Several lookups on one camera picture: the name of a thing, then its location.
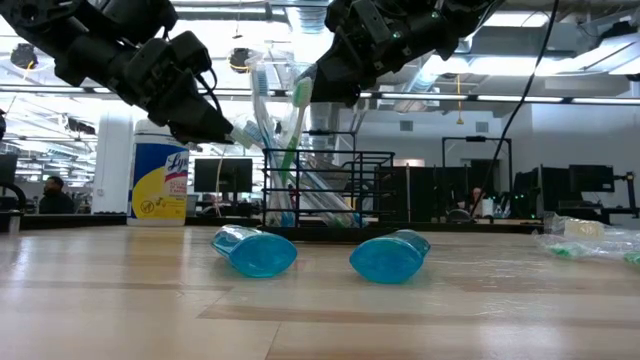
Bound black hanging ceiling lamp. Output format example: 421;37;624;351
9;42;40;71
228;47;252;75

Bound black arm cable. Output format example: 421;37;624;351
469;0;561;217
194;67;224;119

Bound blue mouthwash bottle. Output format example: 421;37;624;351
210;223;299;279
348;228;432;285

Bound black aluminium table frame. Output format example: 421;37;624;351
0;212;546;236

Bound black wire basket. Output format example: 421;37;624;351
258;147;396;242

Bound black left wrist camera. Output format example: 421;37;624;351
169;30;214;76

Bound person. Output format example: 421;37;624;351
468;186;490;217
38;175;76;215

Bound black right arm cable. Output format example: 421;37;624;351
469;0;561;217

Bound black computer monitor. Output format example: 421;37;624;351
569;164;616;194
193;157;254;194

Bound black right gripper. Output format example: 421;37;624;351
309;0;451;108

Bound Lysol wipes canister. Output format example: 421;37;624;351
127;118;191;227

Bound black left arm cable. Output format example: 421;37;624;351
194;67;224;119

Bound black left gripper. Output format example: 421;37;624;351
122;38;237;146

